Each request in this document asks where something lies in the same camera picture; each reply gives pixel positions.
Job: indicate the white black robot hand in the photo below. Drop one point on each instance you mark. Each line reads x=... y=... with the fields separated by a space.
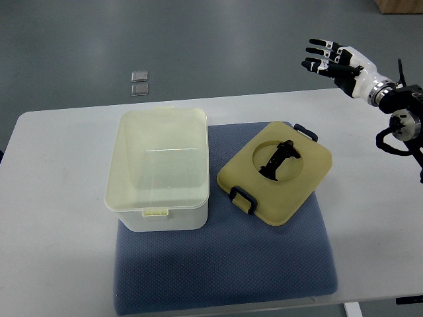
x=350 y=70

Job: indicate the yellow storage box lid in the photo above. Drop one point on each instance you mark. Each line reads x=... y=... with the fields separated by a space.
x=275 y=172

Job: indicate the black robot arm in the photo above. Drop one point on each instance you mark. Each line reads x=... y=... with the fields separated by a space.
x=404 y=105

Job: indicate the wooden box corner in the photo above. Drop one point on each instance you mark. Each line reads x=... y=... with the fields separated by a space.
x=407 y=7

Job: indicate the white storage box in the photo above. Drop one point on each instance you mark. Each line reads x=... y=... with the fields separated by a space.
x=159 y=175

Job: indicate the blue grey cushion mat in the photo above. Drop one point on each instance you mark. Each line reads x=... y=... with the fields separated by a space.
x=233 y=259

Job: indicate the black object at table edge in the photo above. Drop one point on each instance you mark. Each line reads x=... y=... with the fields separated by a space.
x=409 y=300

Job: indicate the white table leg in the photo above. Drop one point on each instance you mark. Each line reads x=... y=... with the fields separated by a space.
x=352 y=309

